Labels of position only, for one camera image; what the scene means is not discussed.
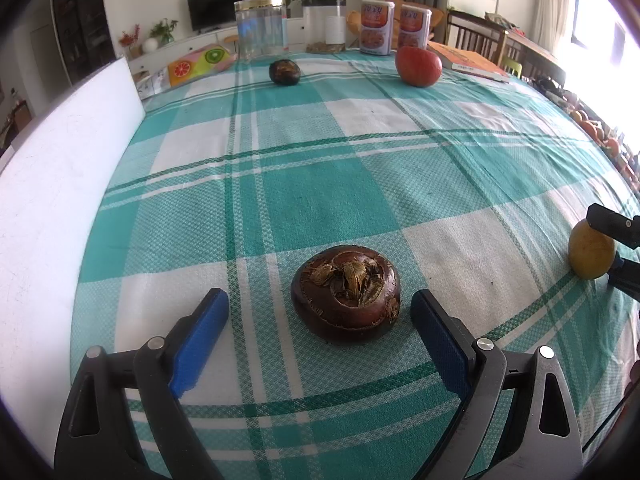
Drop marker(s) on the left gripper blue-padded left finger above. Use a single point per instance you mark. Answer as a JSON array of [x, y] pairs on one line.
[[97, 439]]

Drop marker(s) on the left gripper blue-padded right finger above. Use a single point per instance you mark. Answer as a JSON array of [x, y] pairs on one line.
[[540, 437]]

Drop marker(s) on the yellow-green pear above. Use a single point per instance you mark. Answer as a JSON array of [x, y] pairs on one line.
[[590, 252]]

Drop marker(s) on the large dark water chestnut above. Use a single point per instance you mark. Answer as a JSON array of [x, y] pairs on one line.
[[347, 294]]

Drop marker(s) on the basket of fruit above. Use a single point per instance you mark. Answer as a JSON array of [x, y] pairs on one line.
[[604, 137]]

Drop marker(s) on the teal white plaid tablecloth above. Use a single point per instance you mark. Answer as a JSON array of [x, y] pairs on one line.
[[470, 187]]

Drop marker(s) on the orange book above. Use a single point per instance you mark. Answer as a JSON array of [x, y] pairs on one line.
[[467, 62]]

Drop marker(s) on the dark wooden chair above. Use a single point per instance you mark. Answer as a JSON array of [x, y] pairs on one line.
[[466, 31]]

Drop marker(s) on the red apple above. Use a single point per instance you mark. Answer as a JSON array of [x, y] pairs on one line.
[[418, 67]]

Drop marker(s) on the right red white canister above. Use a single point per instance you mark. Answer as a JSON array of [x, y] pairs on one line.
[[414, 26]]

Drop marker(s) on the red white canister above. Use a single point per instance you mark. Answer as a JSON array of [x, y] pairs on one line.
[[377, 24], [414, 26]]

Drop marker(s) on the white cardboard box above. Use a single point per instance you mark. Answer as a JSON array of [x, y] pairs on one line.
[[52, 183]]

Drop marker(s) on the left red white canister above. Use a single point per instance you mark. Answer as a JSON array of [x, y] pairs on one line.
[[377, 24]]

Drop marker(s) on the clear jar black lid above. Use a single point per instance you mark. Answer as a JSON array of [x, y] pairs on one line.
[[324, 26]]

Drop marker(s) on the far dark water chestnut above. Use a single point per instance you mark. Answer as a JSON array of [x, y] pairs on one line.
[[284, 72]]

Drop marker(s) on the white tv cabinet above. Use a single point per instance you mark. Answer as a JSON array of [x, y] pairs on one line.
[[227, 37]]

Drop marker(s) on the fruit print snack bag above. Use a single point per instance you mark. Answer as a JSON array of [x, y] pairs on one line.
[[207, 60]]

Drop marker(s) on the clear jar gold lid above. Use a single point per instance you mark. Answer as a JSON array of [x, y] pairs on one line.
[[261, 28]]

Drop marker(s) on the red flowers in vase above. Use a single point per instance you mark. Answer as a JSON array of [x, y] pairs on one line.
[[129, 41]]

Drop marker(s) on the small green plant white pot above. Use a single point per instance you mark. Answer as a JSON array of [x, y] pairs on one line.
[[161, 33]]

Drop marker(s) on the black glass cabinet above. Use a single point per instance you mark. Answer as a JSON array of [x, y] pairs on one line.
[[83, 37]]

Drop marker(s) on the black flat television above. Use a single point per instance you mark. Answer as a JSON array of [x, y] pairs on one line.
[[227, 2]]

